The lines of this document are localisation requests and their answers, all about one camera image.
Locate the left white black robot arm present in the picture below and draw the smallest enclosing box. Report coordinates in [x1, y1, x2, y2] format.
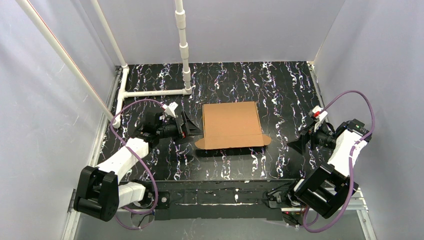
[73, 111, 203, 222]

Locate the brown cardboard box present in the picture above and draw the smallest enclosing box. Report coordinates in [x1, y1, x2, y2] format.
[195, 101, 272, 150]

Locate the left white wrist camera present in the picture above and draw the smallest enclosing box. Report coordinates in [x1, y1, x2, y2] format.
[161, 102, 179, 118]

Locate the purple cable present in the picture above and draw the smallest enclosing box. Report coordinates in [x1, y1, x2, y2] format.
[109, 98, 167, 231]
[302, 90, 376, 234]

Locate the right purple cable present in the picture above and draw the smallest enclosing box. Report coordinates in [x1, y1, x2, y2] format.
[302, 90, 376, 234]

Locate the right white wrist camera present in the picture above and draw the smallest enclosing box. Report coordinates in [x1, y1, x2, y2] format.
[309, 105, 328, 132]

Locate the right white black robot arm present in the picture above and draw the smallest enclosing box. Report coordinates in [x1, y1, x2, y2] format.
[287, 118, 368, 219]

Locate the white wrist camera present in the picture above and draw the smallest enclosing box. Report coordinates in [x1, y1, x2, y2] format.
[309, 105, 328, 132]
[161, 102, 179, 118]

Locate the white pvc pipe frame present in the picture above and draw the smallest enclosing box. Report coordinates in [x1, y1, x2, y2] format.
[16, 0, 195, 128]

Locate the aluminium rail base frame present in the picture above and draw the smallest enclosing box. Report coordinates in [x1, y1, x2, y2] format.
[62, 61, 379, 240]

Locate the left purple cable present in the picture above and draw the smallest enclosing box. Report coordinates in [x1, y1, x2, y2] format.
[109, 98, 167, 231]

